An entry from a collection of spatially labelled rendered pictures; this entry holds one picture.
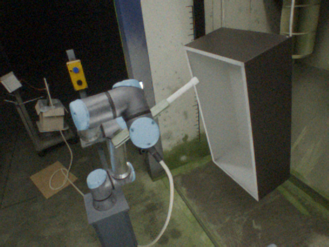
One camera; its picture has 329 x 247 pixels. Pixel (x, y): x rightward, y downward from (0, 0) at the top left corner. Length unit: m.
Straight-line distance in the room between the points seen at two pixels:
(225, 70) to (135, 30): 0.84
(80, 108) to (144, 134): 0.20
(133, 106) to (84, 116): 0.15
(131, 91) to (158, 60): 1.54
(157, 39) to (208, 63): 0.57
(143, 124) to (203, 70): 1.25
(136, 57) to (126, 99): 1.47
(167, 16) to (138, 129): 1.65
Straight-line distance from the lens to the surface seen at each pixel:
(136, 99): 0.72
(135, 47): 2.15
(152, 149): 1.05
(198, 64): 1.84
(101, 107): 0.70
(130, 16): 2.12
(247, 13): 2.74
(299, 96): 2.97
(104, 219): 1.85
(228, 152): 2.46
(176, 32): 2.29
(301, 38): 2.68
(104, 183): 1.74
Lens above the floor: 2.01
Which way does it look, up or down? 30 degrees down
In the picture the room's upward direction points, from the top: 9 degrees counter-clockwise
